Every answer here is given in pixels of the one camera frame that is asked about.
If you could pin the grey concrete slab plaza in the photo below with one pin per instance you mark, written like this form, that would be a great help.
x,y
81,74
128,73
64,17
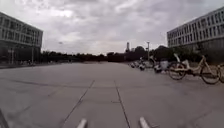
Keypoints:
x,y
103,100

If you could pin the robot's own part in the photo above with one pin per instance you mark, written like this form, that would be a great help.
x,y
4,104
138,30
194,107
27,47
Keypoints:
x,y
82,123
144,123

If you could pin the lamp pole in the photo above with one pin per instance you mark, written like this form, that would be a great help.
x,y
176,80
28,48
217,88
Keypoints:
x,y
148,50

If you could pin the yellow bicycle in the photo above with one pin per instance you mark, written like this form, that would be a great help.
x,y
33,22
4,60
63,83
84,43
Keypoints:
x,y
193,71

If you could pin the row of trees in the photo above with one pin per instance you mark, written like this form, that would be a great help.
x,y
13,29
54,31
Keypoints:
x,y
116,56

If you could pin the distant tower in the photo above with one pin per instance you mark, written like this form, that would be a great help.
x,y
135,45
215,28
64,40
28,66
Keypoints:
x,y
128,47

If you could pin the dark glass-fronted building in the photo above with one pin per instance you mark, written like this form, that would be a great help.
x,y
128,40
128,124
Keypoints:
x,y
18,36

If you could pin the row of parked scooters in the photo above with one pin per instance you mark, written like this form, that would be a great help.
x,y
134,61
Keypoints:
x,y
163,65

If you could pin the pale building with window rows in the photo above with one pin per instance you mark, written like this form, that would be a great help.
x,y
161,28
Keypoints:
x,y
200,30

